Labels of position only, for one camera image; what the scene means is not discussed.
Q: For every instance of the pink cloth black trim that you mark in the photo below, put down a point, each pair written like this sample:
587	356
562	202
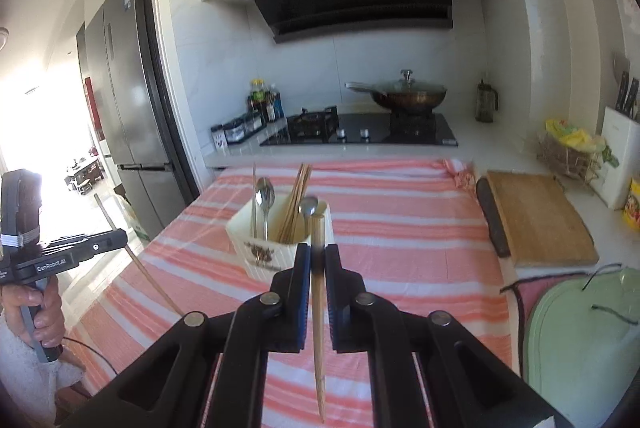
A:
530	303

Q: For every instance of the glass wok lid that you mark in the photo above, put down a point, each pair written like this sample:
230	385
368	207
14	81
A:
407	86

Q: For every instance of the person's left hand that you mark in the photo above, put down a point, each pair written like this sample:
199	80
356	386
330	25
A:
50	318

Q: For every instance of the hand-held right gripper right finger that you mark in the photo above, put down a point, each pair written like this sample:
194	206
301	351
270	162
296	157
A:
334	308

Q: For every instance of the wooden cutting board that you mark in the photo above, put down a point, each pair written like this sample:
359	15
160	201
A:
540	218

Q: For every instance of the yellow snack packet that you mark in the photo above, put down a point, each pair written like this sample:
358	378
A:
632	203

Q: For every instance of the bunch of wooden chopsticks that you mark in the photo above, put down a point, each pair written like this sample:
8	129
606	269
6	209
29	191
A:
295	208

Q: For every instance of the red hanging cloth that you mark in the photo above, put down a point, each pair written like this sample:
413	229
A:
94	108

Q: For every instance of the pink white striped cloth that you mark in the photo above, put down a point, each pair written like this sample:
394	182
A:
400	233

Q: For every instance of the dark sauce bottle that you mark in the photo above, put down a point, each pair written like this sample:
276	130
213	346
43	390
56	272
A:
273	106

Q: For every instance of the dark glass pitcher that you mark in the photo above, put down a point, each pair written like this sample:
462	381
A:
486	103

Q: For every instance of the white knife block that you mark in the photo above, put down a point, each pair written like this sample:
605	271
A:
620	158

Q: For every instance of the grey refrigerator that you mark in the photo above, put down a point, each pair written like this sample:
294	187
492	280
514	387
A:
125	108

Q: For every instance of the person's left forearm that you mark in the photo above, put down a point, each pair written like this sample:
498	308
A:
25	373

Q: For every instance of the slender wooden chopstick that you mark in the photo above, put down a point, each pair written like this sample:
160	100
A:
318	383
160	285

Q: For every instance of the yellow plastic bag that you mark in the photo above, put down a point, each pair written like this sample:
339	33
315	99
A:
572	136

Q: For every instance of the low wooden table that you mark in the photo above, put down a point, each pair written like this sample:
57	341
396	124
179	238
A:
82	175

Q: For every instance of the yellow cap sauce bottle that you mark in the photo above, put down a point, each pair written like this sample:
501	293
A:
257	101

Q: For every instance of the black oblong bar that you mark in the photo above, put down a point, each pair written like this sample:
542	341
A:
492	218

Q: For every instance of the pale green lid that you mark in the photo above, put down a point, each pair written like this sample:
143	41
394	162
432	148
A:
575	358

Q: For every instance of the steel spoon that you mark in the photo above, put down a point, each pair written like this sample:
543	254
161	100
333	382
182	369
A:
308	205
265	193

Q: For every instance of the cream utensil holder box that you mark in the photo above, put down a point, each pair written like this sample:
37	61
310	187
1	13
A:
240	238

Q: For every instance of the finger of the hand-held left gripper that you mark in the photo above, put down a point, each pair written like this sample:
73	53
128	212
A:
90	245

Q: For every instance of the dark wok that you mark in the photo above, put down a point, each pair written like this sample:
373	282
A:
410	101

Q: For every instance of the white printed jar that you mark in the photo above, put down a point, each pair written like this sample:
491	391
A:
217	138

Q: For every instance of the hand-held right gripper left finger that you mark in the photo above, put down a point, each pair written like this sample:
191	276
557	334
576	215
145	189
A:
301	308

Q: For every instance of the black gas stove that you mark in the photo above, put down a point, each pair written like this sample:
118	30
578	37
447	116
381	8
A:
400	131

